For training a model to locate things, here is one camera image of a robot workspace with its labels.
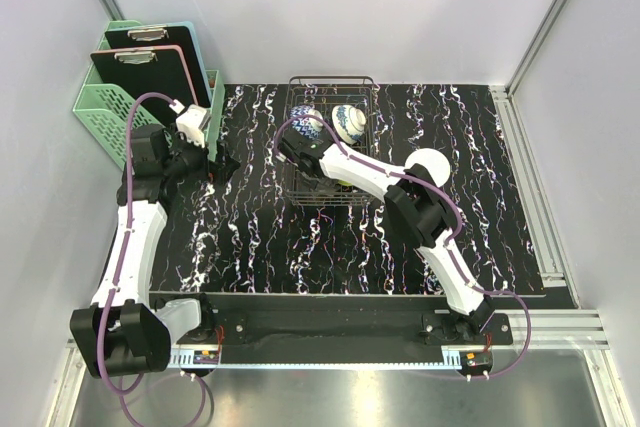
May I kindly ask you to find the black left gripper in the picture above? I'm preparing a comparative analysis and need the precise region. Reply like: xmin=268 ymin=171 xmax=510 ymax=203
xmin=162 ymin=122 xmax=239 ymax=185

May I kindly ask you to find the red orange patterned bowl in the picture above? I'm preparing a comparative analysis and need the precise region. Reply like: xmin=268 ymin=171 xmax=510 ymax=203
xmin=290 ymin=105 xmax=324 ymax=140

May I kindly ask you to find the blue white patterned bowl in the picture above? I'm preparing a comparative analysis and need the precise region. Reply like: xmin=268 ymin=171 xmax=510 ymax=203
xmin=331 ymin=104 xmax=366 ymax=145

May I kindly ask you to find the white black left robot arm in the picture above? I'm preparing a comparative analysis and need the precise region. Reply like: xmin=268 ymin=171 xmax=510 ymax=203
xmin=70 ymin=124 xmax=240 ymax=378

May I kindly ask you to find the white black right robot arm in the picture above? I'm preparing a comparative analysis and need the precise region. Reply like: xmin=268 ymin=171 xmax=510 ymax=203
xmin=274 ymin=129 xmax=495 ymax=344

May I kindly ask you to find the black marble pattern mat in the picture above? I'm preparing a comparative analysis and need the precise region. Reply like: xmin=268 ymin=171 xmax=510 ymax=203
xmin=150 ymin=84 xmax=544 ymax=297

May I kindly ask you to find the black clipboard pink edge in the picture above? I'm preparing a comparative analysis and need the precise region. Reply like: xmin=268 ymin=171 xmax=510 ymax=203
xmin=90 ymin=45 xmax=198 ymax=107

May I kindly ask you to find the black clipboard blue edge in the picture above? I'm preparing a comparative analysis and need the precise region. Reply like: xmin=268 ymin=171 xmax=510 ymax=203
xmin=91 ymin=21 xmax=212 ymax=107

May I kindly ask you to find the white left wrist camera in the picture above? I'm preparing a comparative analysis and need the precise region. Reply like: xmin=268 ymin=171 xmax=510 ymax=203
xmin=176 ymin=104 xmax=211 ymax=148

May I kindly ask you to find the dark wire dish rack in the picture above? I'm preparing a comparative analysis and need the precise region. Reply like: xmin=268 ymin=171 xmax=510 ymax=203
xmin=284 ymin=75 xmax=379 ymax=207

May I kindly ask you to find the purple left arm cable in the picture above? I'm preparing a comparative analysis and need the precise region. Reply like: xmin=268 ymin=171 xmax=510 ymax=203
xmin=97 ymin=92 xmax=216 ymax=424

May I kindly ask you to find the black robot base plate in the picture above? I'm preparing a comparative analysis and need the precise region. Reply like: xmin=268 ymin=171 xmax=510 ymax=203
xmin=194 ymin=292 xmax=513 ymax=368

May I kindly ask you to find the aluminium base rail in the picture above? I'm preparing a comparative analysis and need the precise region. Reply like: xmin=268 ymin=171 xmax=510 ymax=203
xmin=71 ymin=306 xmax=608 ymax=377

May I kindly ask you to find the right aluminium frame post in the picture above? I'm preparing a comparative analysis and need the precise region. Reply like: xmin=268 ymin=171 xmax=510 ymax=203
xmin=505 ymin=0 xmax=570 ymax=96

